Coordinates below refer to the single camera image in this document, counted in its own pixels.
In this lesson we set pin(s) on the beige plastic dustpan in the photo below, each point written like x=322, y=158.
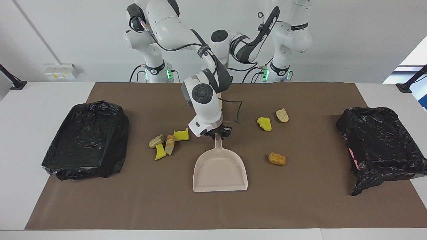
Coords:
x=220, y=173

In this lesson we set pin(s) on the yellow sponge chunk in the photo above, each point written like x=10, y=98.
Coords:
x=265, y=124

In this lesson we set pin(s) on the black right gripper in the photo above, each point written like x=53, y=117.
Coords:
x=224, y=130

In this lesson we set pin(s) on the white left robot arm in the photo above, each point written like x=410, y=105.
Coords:
x=247, y=50

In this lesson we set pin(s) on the brown bread roll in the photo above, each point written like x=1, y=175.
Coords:
x=277, y=159

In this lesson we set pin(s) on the pink bin with black bag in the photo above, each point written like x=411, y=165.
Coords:
x=380, y=146

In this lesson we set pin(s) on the brown table mat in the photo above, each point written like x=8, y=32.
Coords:
x=213, y=206

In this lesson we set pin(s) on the orange white bread slice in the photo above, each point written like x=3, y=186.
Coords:
x=170, y=145

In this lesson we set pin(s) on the black clamp stand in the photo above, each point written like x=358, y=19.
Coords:
x=16, y=84
x=405, y=87

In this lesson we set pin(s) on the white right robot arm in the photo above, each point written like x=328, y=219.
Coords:
x=203, y=100

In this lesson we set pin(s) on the notched yellow sponge piece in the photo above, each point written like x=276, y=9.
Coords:
x=182, y=135

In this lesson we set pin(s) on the small yellow sponge piece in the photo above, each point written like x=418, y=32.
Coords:
x=160, y=153

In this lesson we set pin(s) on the beige grey foam chunk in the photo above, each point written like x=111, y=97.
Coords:
x=156, y=141

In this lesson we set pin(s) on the pale beige bread piece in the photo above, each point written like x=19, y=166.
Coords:
x=282, y=115

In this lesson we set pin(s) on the white wall socket box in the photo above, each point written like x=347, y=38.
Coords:
x=60, y=71

